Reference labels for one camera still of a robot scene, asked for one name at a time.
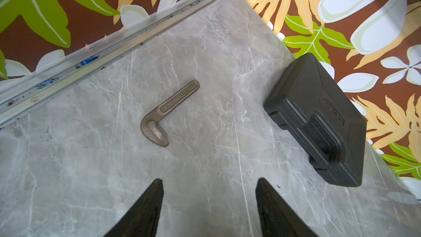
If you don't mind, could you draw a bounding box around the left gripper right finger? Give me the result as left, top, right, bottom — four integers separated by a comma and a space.
255, 178, 316, 237

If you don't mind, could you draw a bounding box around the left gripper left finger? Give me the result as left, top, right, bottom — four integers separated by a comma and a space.
105, 178, 164, 237

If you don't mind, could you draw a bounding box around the black plastic tool case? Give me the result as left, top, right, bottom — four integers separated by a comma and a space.
263, 53, 367, 187

